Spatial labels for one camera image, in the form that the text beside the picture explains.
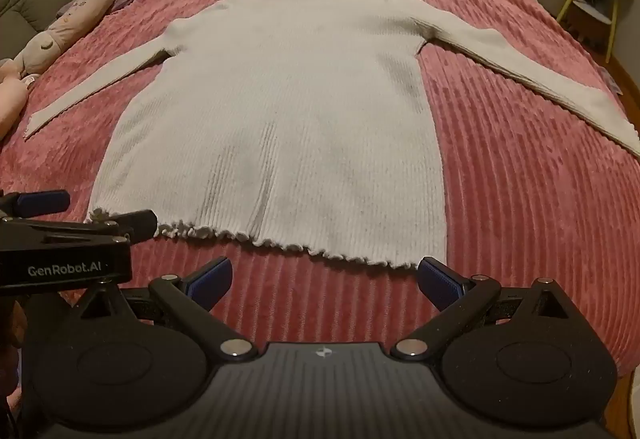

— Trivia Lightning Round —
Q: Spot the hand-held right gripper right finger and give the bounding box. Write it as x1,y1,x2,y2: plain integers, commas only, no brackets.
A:
392,256,572,361

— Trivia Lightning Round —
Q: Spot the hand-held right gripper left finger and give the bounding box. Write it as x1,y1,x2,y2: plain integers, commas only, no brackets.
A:
77,256,255,362

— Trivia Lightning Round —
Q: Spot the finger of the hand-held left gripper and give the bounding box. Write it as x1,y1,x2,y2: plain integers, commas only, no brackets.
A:
87,208,159,241
0,190,71,221

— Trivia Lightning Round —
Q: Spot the white ribbed knit sweater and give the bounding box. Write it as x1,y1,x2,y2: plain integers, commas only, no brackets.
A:
22,0,640,270

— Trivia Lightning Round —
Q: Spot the small pink plush toy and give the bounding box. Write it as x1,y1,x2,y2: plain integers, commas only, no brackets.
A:
0,59,41,140

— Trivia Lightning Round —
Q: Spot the pink ribbed bedspread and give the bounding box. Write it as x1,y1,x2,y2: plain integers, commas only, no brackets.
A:
0,0,640,377

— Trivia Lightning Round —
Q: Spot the long pink plush toy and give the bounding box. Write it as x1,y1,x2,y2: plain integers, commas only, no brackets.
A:
12,0,163,75

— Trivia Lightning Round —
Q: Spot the yellow-legged side table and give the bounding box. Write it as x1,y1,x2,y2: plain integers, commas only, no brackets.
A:
555,0,632,63

